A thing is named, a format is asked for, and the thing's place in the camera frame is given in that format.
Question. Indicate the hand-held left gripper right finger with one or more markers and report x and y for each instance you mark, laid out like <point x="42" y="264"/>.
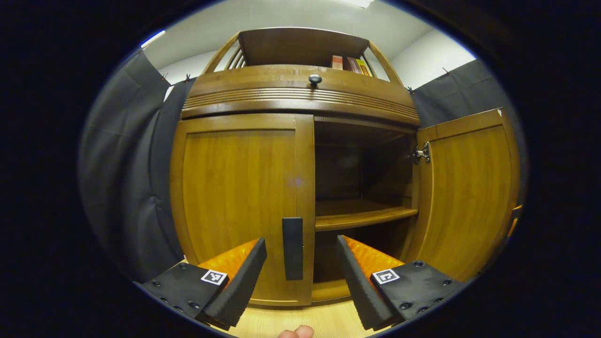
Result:
<point x="359" y="286"/>

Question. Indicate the long ceiling light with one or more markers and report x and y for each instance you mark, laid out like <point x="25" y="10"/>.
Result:
<point x="152" y="38"/>

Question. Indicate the wooden cabinet drawer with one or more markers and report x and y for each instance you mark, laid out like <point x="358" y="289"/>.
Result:
<point x="263" y="89"/>

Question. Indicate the wide ceiling light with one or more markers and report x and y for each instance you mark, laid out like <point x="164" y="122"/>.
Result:
<point x="359" y="3"/>

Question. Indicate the wooden cabinet shelf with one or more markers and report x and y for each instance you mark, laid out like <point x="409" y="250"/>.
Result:
<point x="357" y="217"/>

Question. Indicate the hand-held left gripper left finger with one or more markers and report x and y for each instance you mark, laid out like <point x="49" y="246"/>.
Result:
<point x="244" y="286"/>

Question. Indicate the brown book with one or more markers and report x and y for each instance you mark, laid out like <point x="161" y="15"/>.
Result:
<point x="353" y="65"/>

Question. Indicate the round black drawer knob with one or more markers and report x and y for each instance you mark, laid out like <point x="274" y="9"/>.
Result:
<point x="315" y="79"/>

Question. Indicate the wooden cabinet door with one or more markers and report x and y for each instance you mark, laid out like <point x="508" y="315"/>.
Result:
<point x="235" y="188"/>
<point x="465" y="197"/>

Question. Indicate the wooden double-door shoe cabinet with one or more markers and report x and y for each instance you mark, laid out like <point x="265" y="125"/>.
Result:
<point x="300" y="47"/>

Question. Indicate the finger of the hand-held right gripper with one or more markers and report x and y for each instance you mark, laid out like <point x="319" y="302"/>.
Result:
<point x="515" y="218"/>

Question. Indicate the metal door hinge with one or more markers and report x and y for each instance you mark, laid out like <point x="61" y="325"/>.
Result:
<point x="421" y="153"/>

